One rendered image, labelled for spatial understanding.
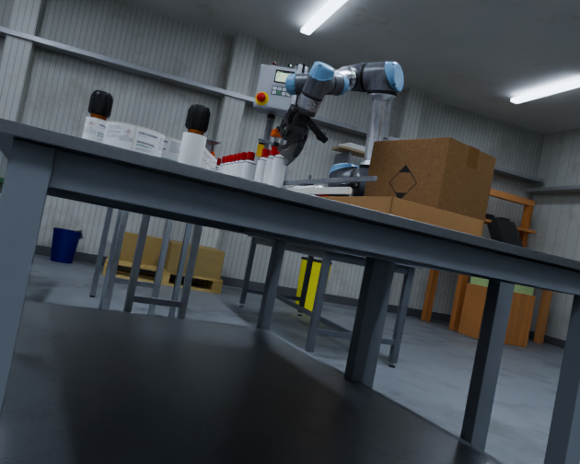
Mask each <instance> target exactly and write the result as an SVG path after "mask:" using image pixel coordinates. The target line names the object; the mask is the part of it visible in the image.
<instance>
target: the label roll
mask: <svg viewBox="0 0 580 464"><path fill-rule="evenodd" d="M164 140H165V135H164V134H162V133H159V132H157V131H154V130H151V129H148V128H145V127H142V126H138V125H134V124H130V123H125V122H106V126H105V131H104V135H103V140H102V143H103V144H107V145H114V146H118V147H121V148H125V149H129V150H133V151H136V152H140V153H144V154H148V155H151V156H155V157H161V154H162V149H163V144H164Z"/></svg>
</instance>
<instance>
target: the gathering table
mask: <svg viewBox="0 0 580 464"><path fill-rule="evenodd" d="M112 209H113V208H110V207H108V208H107V213H106V217H105V222H104V227H103V231H102V236H101V241H100V245H99V253H98V257H97V262H96V267H95V271H94V276H93V281H92V285H91V290H90V294H89V296H90V297H95V295H96V291H97V286H98V281H99V273H100V268H101V263H102V259H103V254H104V249H105V246H106V241H107V236H108V232H109V227H110V219H111V214H112ZM121 216H122V210H120V209H119V211H118V215H117V220H116V225H115V229H114V234H113V238H112V242H111V247H110V256H109V260H108V265H107V270H106V274H105V279H104V284H103V288H102V292H101V297H100V301H99V309H102V307H103V302H104V297H105V293H106V288H107V283H108V279H109V274H110V267H111V262H112V257H113V252H114V248H115V243H116V238H117V234H118V229H119V224H120V220H121ZM191 229H192V224H190V223H187V224H186V228H185V233H184V238H183V242H182V247H181V252H180V260H179V265H178V270H177V274H176V279H175V284H174V288H173V293H172V298H171V300H177V301H178V297H179V292H180V284H181V279H182V275H183V270H184V265H185V261H186V256H187V251H188V247H189V242H190V237H191ZM175 312H176V308H175V307H169V312H168V317H171V318H174V317H175Z"/></svg>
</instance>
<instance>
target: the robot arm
mask: <svg viewBox="0 0 580 464"><path fill-rule="evenodd" d="M403 84H404V77H403V72H402V69H401V67H400V65H399V64H398V63H396V62H388V61H386V62H377V63H360V64H353V65H348V66H344V67H341V68H340V69H339V70H334V68H332V67H331V66H329V65H327V64H325V63H322V62H315V63H314V64H313V66H312V68H311V70H310V71H309V73H303V74H298V73H295V74H291V75H289V76H288V77H287V78H286V80H285V88H286V91H287V92H288V94H290V95H296V96H298V95H300V96H299V98H298V101H297V104H296V105H295V104H292V103H291V105H290V108H289V110H288V112H287V114H286V116H285V118H283V119H282V122H281V124H280V127H279V129H278V131H277V132H279V134H280V135H281V136H282V138H283V140H285V141H286V143H285V145H279V146H278V148H277V150H278V151H279V152H280V155H281V156H282V157H285V162H284V164H285V165H286V166H288V165H289V164H290V163H291V162H293V161H294V160H295V159H296V158H297V157H298V156H299V154H300V153H301V151H302V150H303V147H304V145H305V142H306V140H307V137H308V131H309V129H310V130H311V131H312V132H313V133H314V134H315V135H316V137H317V139H318V140H319V141H321V142H322V143H323V144H325V143H326V142H327V141H328V140H329V138H328V137H327V136H326V133H325V132H324V131H322V130H320V128H319V127H318V126H317V125H316V124H315V123H314V122H313V121H312V120H311V118H310V117H315V115H316V112H318V110H319V106H320V104H321V102H322V100H323V98H324V96H325V95H333V96H340V95H343V94H344V93H346V91H357V92H367V96H368V97H369V98H370V109H369V117H368V125H367V134H366V142H365V159H364V161H363V162H361V163H360V167H358V166H357V165H355V164H348V163H340V164H335V165H333V166H332V167H331V172H330V174H329V179H331V178H348V177H352V176H353V175H354V172H357V177H363V176H367V175H368V170H369V165H370V160H371V156H372V150H373V145H374V142H375V141H388V137H389V122H390V114H391V105H392V101H393V100H394V99H395V98H396V97H397V93H399V92H401V91H402V88H403ZM281 125H282V126H281ZM307 126H308V127H309V128H308V127H307ZM280 128H281V129H280ZM365 185H366V182H360V185H359V190H358V191H354V196H364V193H365Z"/></svg>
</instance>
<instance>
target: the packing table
mask: <svg viewBox="0 0 580 464"><path fill-rule="evenodd" d="M248 237H252V240H251V244H250V249H249V257H248V262H247V267H246V272H245V277H244V282H243V286H242V291H241V296H240V300H239V303H240V304H241V306H240V307H244V306H242V304H245V301H246V296H247V293H252V294H258V295H263V291H260V290H254V289H248V287H249V279H250V274H251V269H252V264H253V259H254V254H255V249H256V245H257V244H260V245H264V246H268V247H272V246H273V239H268V238H260V237H255V236H251V235H248ZM285 250H289V251H293V252H297V253H301V254H306V255H308V258H307V267H306V271H305V276H304V282H303V286H302V291H301V296H300V297H299V296H288V295H282V294H276V297H275V298H277V299H279V300H281V301H282V302H284V303H286V304H287V305H289V306H291V307H294V308H296V309H297V312H299V314H297V315H298V316H302V315H300V313H305V314H307V315H309V316H310V317H311V319H310V323H309V329H308V334H307V342H306V347H305V351H307V352H311V353H314V348H315V343H316V339H317V335H323V336H330V337H336V338H343V339H350V340H351V338H352V333H353V332H352V331H349V330H347V329H345V328H344V327H342V326H340V325H338V324H336V323H334V322H332V321H330V320H328V319H325V318H323V317H322V316H321V310H322V305H323V300H324V296H325V291H326V285H327V281H328V276H329V271H330V266H331V261H340V262H345V263H350V264H355V265H360V266H365V262H366V257H362V256H357V255H353V254H347V253H342V252H337V251H332V250H326V249H317V248H312V247H307V246H302V245H297V244H292V243H287V242H286V244H285ZM314 257H318V258H322V262H321V266H320V271H319V280H318V285H317V290H316V294H315V300H314V305H313V309H312V311H310V310H308V309H306V308H304V306H305V302H306V297H307V288H308V283H309V278H310V274H311V269H312V263H313V259H314ZM415 268H417V269H422V267H416V266H411V265H406V264H401V263H396V266H395V271H394V272H395V273H403V274H404V278H403V283H402V288H401V293H400V302H399V307H398V312H397V317H396V322H395V327H394V331H393V337H392V339H386V338H382V339H381V343H382V344H388V345H391V346H390V352H389V362H391V365H389V367H395V366H394V365H393V363H395V364H397V363H398V358H399V352H400V344H401V338H402V334H403V329H404V323H405V319H406V314H407V309H408V304H409V299H410V294H411V289H412V280H413V275H414V270H415ZM288 299H292V300H297V301H299V305H298V304H296V303H294V302H292V301H290V300H288ZM319 322H322V323H324V324H325V325H327V326H329V327H331V328H333V329H335V330H337V331H329V330H323V329H319Z"/></svg>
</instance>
